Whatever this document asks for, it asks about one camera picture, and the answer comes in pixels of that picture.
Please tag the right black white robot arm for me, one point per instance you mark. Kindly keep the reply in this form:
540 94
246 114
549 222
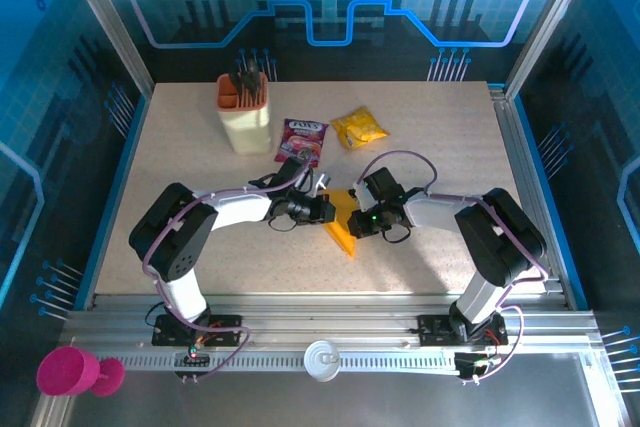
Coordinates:
500 237

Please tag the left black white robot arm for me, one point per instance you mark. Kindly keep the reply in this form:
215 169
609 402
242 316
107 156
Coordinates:
170 237

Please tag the purple candy bag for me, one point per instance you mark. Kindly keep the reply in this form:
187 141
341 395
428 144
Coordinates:
305 139

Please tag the yellow snack bag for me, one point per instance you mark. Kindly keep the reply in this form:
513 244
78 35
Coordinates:
359 127

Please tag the cream knife block orange top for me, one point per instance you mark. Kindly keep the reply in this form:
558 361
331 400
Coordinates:
246 127

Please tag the small LED circuit board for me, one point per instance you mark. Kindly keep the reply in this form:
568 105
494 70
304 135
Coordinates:
475 364
196 349

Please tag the pink plastic goblet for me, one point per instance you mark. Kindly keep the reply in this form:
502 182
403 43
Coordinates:
70 372

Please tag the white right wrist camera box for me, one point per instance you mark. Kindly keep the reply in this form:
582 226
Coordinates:
362 198

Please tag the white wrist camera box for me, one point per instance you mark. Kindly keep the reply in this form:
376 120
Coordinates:
362 198
321 181

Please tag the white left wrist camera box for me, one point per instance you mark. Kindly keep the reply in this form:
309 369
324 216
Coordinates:
321 181

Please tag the aluminium frame rail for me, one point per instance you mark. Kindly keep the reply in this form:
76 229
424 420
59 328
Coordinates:
325 319

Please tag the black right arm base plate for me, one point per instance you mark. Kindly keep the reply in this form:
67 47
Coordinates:
435 329

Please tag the aluminium side rail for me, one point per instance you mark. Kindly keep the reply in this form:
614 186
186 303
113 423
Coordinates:
510 137

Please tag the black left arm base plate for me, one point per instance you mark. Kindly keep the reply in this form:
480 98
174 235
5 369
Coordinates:
220 331

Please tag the aluminium frame post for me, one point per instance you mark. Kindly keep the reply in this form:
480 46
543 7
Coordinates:
545 32
107 27

